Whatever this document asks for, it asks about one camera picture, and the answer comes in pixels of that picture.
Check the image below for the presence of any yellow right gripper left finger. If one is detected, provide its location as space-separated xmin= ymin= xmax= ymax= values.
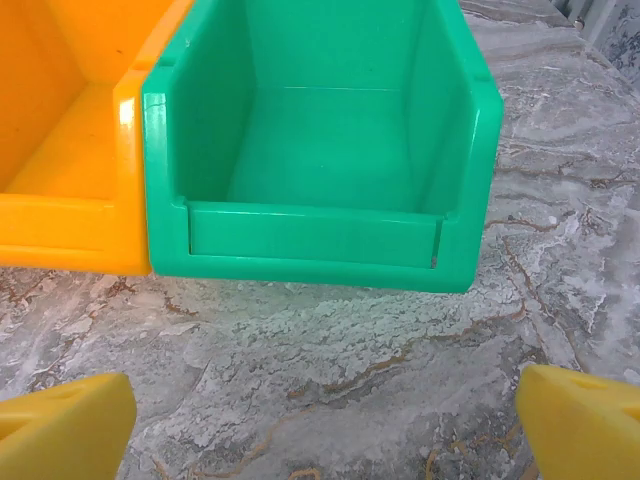
xmin=0 ymin=372 xmax=137 ymax=480

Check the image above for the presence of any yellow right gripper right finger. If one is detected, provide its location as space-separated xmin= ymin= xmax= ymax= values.
xmin=515 ymin=363 xmax=640 ymax=480

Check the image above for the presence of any orange plastic bin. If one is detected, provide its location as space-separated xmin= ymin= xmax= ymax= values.
xmin=0 ymin=0 xmax=196 ymax=278

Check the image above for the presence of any green plastic bin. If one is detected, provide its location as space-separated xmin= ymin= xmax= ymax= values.
xmin=141 ymin=0 xmax=505 ymax=295

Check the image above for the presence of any aluminium frame post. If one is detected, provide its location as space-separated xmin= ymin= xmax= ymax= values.
xmin=564 ymin=0 xmax=596 ymax=39

